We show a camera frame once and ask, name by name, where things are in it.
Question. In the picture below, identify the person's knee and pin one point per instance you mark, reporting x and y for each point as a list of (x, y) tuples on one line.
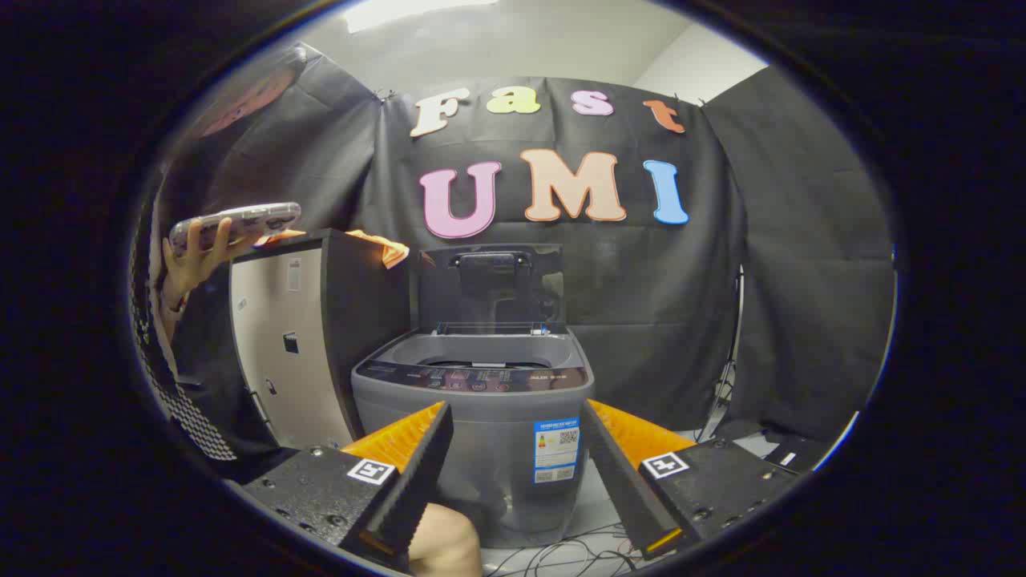
[(445, 545)]

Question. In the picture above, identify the black tripod stand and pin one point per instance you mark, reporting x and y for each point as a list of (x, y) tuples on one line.
[(736, 320)]

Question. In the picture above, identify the black backdrop cloth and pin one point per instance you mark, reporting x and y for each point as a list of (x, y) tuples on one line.
[(641, 304)]

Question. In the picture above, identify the orange cloth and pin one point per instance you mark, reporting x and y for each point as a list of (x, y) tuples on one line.
[(389, 250)]

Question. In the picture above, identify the clear-cased smartphone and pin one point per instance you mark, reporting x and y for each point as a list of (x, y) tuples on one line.
[(240, 220)]

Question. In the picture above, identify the dark washing machine lid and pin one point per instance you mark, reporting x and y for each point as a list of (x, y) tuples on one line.
[(481, 292)]

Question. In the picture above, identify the grey washing machine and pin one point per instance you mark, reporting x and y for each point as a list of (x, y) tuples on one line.
[(497, 449)]

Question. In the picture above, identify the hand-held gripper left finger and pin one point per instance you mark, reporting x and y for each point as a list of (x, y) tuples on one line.
[(417, 473)]

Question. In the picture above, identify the black and white cabinet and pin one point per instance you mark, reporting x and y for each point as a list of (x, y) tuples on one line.
[(280, 377)]

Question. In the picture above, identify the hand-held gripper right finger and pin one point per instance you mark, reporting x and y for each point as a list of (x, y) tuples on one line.
[(625, 481)]

